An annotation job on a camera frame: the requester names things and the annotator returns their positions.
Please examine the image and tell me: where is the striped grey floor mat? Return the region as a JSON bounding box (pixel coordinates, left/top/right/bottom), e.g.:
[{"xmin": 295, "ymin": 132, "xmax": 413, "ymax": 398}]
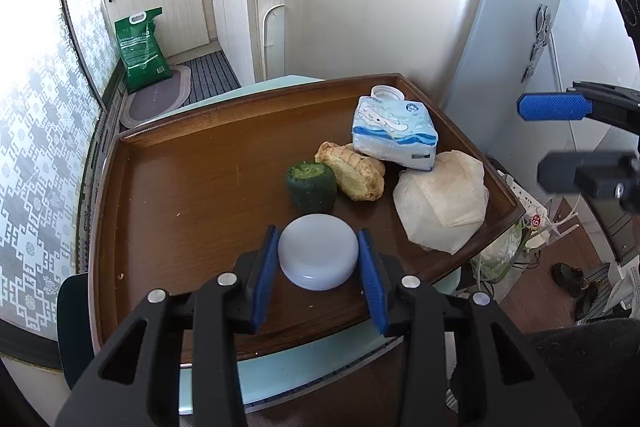
[{"xmin": 177, "ymin": 51, "xmax": 242, "ymax": 108}]

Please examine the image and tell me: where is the oval grey floor mat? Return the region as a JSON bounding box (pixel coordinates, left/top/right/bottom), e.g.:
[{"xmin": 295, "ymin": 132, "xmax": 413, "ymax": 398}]
[{"xmin": 119, "ymin": 65, "xmax": 193, "ymax": 130}]

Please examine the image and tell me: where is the small white ribbed cap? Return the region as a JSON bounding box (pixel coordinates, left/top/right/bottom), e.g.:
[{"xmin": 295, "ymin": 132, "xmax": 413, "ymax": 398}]
[{"xmin": 370, "ymin": 85, "xmax": 404, "ymax": 104}]

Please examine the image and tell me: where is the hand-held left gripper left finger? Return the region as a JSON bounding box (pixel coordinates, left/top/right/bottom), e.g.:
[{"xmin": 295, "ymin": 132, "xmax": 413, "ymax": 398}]
[{"xmin": 55, "ymin": 224, "xmax": 280, "ymax": 427}]

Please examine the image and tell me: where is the brown wooden tray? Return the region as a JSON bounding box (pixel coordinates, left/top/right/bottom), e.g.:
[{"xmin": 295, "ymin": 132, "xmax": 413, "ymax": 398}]
[{"xmin": 92, "ymin": 73, "xmax": 527, "ymax": 364}]

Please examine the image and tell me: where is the white power strip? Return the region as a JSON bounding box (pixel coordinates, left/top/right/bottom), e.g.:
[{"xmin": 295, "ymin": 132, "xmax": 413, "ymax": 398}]
[{"xmin": 499, "ymin": 171, "xmax": 549, "ymax": 234}]

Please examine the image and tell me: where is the pale round plastic lid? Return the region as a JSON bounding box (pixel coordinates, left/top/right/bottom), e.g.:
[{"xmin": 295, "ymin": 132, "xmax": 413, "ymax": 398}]
[{"xmin": 277, "ymin": 213, "xmax": 360, "ymax": 292}]

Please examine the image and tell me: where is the tan bread piece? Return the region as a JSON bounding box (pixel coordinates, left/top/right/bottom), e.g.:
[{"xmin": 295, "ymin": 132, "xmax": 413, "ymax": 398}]
[{"xmin": 314, "ymin": 141, "xmax": 386, "ymax": 202}]

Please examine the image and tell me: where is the white plastic bag with flatbread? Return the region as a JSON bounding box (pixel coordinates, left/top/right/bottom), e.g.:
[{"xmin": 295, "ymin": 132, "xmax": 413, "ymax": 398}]
[{"xmin": 392, "ymin": 149, "xmax": 490, "ymax": 256}]

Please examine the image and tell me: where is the black white figure magnet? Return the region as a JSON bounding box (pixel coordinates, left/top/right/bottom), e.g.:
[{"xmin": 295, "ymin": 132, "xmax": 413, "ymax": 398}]
[{"xmin": 521, "ymin": 4, "xmax": 554, "ymax": 84}]

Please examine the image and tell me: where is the patterned frosted sliding door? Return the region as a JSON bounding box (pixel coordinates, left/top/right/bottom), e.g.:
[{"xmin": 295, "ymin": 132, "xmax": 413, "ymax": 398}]
[{"xmin": 0, "ymin": 0, "xmax": 126, "ymax": 358}]

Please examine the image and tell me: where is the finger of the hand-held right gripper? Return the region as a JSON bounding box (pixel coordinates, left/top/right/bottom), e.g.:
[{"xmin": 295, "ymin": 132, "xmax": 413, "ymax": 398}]
[
  {"xmin": 537, "ymin": 149, "xmax": 640, "ymax": 212},
  {"xmin": 517, "ymin": 79, "xmax": 640, "ymax": 128}
]

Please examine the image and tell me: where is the clear bag of vegetables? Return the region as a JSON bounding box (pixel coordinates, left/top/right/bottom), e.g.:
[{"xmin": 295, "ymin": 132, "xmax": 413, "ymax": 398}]
[{"xmin": 469, "ymin": 212, "xmax": 532, "ymax": 290}]

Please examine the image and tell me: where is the silver refrigerator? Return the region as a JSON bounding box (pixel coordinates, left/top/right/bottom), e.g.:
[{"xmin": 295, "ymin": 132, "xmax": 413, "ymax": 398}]
[{"xmin": 440, "ymin": 0, "xmax": 576, "ymax": 188}]

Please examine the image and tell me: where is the person's dark grey clothing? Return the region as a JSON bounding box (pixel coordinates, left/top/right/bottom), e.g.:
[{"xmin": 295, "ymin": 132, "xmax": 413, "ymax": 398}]
[{"xmin": 447, "ymin": 314, "xmax": 640, "ymax": 427}]

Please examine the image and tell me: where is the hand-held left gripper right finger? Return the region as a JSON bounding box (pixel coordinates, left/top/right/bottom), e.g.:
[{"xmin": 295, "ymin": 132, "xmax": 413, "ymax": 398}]
[{"xmin": 356, "ymin": 228, "xmax": 583, "ymax": 427}]

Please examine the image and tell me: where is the green pepper piece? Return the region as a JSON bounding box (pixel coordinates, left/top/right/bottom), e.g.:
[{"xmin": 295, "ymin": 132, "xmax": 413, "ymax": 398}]
[{"xmin": 285, "ymin": 160, "xmax": 337, "ymax": 214}]

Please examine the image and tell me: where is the dark shoe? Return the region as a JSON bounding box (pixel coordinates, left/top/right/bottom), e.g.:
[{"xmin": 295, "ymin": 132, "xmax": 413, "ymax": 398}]
[
  {"xmin": 551, "ymin": 261, "xmax": 587, "ymax": 297},
  {"xmin": 574, "ymin": 277, "xmax": 609, "ymax": 321}
]

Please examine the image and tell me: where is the green rice bag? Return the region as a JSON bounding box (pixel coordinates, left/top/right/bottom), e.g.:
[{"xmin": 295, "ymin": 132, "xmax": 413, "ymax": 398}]
[{"xmin": 113, "ymin": 7, "xmax": 171, "ymax": 93}]

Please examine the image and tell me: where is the blue white tissue pack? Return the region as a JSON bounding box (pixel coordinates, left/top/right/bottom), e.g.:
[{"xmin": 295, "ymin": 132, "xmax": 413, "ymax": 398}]
[{"xmin": 351, "ymin": 96, "xmax": 439, "ymax": 172}]

